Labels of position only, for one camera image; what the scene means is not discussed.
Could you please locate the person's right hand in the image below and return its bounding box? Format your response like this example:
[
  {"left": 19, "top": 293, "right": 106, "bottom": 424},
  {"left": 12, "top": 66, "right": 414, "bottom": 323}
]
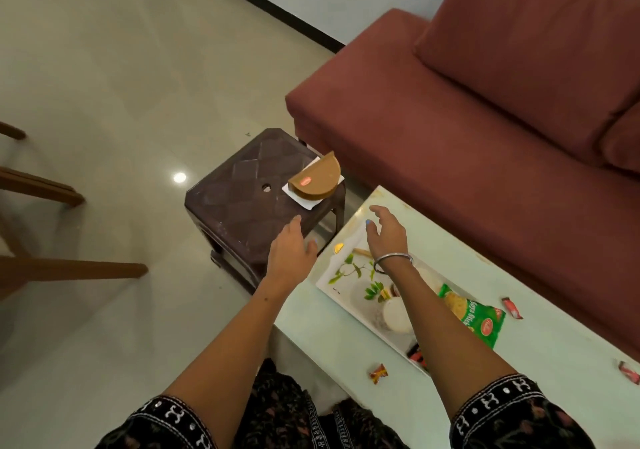
[{"left": 365, "top": 205, "right": 414, "bottom": 267}]

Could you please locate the person's left hand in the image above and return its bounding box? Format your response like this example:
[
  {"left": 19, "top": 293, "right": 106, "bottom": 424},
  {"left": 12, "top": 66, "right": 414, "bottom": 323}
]
[{"left": 265, "top": 215, "right": 319, "bottom": 287}]

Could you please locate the person's left forearm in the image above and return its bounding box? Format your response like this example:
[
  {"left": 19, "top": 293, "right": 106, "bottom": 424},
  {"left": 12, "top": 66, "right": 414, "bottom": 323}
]
[{"left": 162, "top": 275, "right": 300, "bottom": 449}]

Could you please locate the person's right forearm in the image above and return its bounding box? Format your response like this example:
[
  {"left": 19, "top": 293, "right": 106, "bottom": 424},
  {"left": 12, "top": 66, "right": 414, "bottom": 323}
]
[{"left": 375, "top": 260, "right": 518, "bottom": 422}]

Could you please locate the silver bangle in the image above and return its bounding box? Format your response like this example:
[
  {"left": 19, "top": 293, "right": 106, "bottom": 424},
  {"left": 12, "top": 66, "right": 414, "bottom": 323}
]
[{"left": 373, "top": 252, "right": 415, "bottom": 274}]

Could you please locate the white paper napkin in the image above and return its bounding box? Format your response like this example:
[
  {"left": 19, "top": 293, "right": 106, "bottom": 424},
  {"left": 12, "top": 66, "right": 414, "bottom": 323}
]
[{"left": 281, "top": 156, "right": 346, "bottom": 211}]

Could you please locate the white leaf-print tray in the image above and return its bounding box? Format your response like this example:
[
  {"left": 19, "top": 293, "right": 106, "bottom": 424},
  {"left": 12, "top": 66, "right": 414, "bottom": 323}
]
[{"left": 315, "top": 224, "right": 453, "bottom": 377}]

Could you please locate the brown semicircular box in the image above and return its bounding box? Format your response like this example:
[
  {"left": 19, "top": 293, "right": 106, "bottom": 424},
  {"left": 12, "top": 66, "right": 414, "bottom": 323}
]
[{"left": 288, "top": 151, "right": 342, "bottom": 200}]

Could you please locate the white cup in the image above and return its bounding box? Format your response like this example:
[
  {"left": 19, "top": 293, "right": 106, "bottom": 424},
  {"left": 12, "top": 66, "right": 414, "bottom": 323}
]
[{"left": 372, "top": 296, "right": 414, "bottom": 335}]

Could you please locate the brown plastic stool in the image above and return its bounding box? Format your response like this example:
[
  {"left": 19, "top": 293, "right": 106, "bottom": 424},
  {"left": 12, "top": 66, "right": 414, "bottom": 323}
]
[{"left": 184, "top": 128, "right": 347, "bottom": 295}]

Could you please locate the red sofa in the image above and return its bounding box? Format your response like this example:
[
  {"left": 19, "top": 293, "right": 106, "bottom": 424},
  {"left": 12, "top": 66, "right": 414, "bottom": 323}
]
[{"left": 285, "top": 0, "right": 640, "bottom": 363}]

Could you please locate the green snack packet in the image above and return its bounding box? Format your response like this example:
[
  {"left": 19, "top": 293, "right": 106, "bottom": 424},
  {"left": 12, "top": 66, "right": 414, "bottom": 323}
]
[{"left": 437, "top": 284, "right": 507, "bottom": 350}]

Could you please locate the black patterned dress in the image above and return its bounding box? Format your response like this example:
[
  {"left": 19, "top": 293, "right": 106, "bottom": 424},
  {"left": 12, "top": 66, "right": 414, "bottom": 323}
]
[{"left": 95, "top": 358, "right": 597, "bottom": 449}]

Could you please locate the large red sofa cushion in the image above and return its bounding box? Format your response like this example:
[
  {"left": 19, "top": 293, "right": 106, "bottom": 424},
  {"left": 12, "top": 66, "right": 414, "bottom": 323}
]
[{"left": 414, "top": 0, "right": 640, "bottom": 168}]

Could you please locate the small red sofa cushion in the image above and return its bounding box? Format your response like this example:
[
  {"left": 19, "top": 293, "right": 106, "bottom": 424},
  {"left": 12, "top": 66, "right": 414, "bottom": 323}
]
[{"left": 600, "top": 101, "right": 640, "bottom": 175}]

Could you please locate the wooden chair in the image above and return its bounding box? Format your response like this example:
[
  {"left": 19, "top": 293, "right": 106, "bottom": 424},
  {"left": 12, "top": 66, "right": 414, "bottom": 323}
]
[{"left": 0, "top": 121, "right": 149, "bottom": 305}]

